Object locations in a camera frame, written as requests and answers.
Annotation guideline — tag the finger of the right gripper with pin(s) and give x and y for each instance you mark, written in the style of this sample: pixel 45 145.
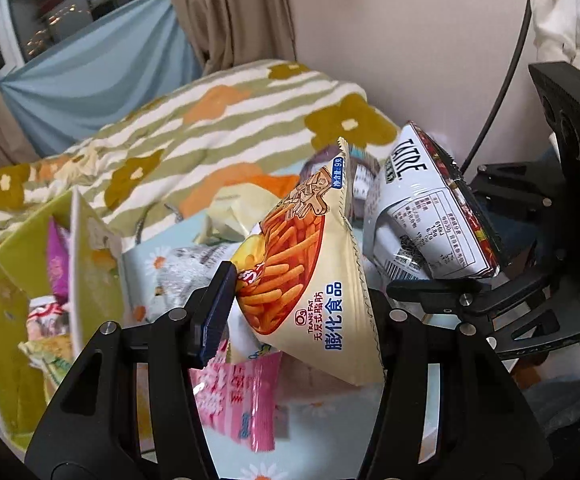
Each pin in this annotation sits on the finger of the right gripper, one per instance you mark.
pixel 421 291

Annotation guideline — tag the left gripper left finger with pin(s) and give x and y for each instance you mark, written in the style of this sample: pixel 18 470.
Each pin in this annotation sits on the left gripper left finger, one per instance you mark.
pixel 126 409

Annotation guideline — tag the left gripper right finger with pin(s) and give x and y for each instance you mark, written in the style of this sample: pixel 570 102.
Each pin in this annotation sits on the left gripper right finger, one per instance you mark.
pixel 449 408

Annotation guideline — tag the red white Tatoe chip bag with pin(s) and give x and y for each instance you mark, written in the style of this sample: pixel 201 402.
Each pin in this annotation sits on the red white Tatoe chip bag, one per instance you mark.
pixel 421 221

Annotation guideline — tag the large pink marshmallow bag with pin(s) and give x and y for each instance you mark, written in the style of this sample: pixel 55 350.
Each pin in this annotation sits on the large pink marshmallow bag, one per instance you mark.
pixel 238 399

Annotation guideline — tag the cream fries snack bag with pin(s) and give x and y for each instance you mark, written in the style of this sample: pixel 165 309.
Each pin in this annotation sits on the cream fries snack bag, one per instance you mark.
pixel 301 285

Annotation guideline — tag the silver brown snack packet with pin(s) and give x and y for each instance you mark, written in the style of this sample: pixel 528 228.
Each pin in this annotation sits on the silver brown snack packet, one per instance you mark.
pixel 363 169

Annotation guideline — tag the green cardboard storage box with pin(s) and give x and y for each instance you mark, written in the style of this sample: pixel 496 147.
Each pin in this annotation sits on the green cardboard storage box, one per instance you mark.
pixel 97 285

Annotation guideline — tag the purple snack bag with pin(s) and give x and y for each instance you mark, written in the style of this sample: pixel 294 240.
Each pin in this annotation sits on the purple snack bag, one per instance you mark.
pixel 58 260

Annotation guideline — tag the cream orange snack packet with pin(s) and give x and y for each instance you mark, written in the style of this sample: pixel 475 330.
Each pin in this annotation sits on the cream orange snack packet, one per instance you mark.
pixel 233 213

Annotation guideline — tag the floral striped green blanket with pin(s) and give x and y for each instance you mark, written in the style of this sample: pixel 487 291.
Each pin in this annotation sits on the floral striped green blanket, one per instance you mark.
pixel 157 163

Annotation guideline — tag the blue cloth under window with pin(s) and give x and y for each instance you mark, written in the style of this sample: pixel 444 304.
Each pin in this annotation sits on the blue cloth under window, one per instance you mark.
pixel 97 76

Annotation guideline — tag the beige curtain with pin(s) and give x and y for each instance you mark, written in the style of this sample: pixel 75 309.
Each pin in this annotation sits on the beige curtain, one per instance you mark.
pixel 228 33

